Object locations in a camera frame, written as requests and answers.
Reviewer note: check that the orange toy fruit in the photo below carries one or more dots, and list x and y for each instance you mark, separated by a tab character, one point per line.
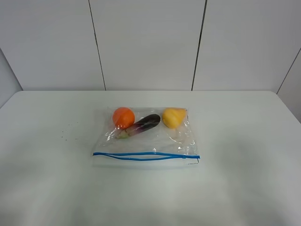
123	117

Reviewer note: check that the clear zip bag blue zipper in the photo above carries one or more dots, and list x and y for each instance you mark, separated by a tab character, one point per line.
158	146

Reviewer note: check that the purple toy eggplant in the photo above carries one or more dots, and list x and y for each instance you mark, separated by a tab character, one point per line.
140	126

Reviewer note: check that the yellow toy pear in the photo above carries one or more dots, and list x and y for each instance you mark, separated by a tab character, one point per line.
173	117

